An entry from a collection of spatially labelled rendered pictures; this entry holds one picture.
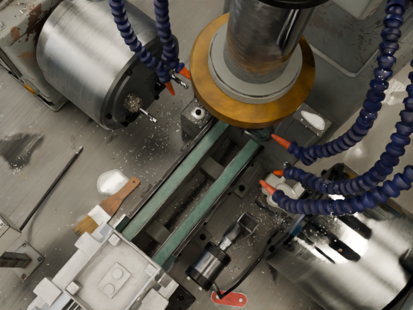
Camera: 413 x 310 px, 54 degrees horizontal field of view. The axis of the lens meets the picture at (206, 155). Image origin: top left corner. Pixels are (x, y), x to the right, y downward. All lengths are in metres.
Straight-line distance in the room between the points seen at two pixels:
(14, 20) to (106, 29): 0.18
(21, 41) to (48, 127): 0.32
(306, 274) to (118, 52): 0.53
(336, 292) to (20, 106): 0.91
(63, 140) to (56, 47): 0.36
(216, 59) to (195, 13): 0.73
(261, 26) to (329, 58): 0.39
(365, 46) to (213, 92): 0.30
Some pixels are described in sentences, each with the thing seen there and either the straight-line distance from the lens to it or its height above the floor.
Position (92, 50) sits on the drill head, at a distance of 0.82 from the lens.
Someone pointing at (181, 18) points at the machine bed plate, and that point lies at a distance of 1.27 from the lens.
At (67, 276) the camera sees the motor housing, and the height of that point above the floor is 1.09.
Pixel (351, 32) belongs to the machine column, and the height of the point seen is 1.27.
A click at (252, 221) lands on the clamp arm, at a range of 0.61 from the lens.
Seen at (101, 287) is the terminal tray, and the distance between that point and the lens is 0.71.
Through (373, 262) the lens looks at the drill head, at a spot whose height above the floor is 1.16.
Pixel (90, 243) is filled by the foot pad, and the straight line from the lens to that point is 0.76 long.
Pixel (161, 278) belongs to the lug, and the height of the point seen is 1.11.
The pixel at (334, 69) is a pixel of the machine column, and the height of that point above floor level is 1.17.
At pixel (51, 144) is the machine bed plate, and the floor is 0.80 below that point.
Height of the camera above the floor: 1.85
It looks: 74 degrees down
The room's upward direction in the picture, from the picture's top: 10 degrees clockwise
